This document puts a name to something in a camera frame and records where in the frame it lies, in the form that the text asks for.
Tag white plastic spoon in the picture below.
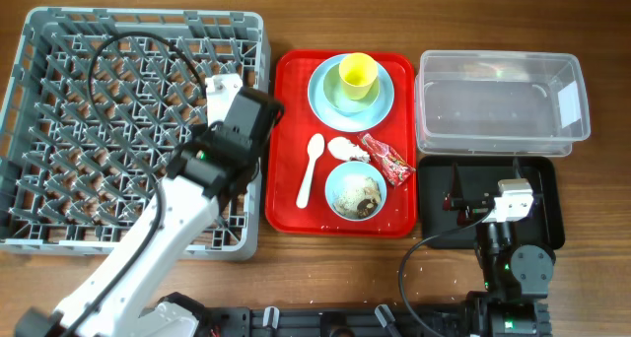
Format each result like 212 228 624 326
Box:
296 133 324 209

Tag rice and food scraps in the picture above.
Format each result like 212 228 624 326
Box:
333 174 382 220

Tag yellow plastic cup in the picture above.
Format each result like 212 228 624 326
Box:
338 52 379 101

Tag grey plastic dishwasher rack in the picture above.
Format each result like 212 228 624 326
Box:
1 7 271 255

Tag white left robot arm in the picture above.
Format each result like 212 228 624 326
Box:
15 88 284 336

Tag crumpled white napkin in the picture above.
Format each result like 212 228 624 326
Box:
327 137 371 163

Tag red snack wrapper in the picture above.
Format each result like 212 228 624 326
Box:
358 132 415 187

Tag light blue food bowl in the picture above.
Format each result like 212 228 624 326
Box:
324 161 387 222

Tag black plastic tray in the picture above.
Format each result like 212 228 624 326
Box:
416 156 565 250

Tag red plastic serving tray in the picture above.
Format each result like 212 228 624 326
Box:
265 49 418 238

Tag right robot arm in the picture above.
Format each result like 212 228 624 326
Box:
443 162 555 337

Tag clear plastic bin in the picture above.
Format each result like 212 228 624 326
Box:
415 50 592 157

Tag light green small bowl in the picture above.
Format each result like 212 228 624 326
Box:
323 64 380 115

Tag light blue plate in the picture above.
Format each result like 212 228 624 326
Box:
307 54 394 133

